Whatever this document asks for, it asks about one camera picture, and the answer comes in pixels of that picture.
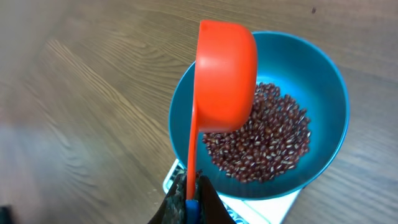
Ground red measuring scoop blue handle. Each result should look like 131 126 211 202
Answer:
185 20 257 223

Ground red beans in bowl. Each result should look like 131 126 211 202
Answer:
202 83 312 183

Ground white digital kitchen scale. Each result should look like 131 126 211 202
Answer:
162 158 302 224

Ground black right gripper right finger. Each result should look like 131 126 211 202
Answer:
196 171 236 224

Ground teal blue bowl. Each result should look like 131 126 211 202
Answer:
169 31 349 197

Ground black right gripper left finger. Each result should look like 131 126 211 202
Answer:
148 174 186 224

